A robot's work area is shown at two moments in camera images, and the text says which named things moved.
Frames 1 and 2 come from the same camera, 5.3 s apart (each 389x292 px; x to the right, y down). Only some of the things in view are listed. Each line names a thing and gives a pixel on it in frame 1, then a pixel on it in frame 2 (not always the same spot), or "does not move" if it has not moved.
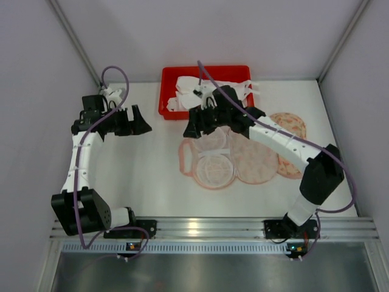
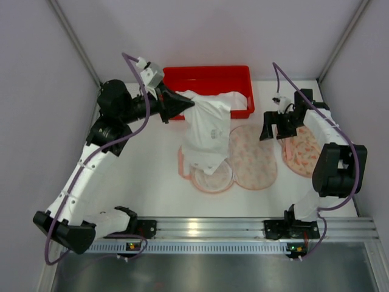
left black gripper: x=128 y=120 to x=164 y=106
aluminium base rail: x=220 y=235 does not move
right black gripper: x=202 y=122 to x=281 y=127
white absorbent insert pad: x=186 y=97 to x=206 y=128
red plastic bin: x=217 y=73 does not move
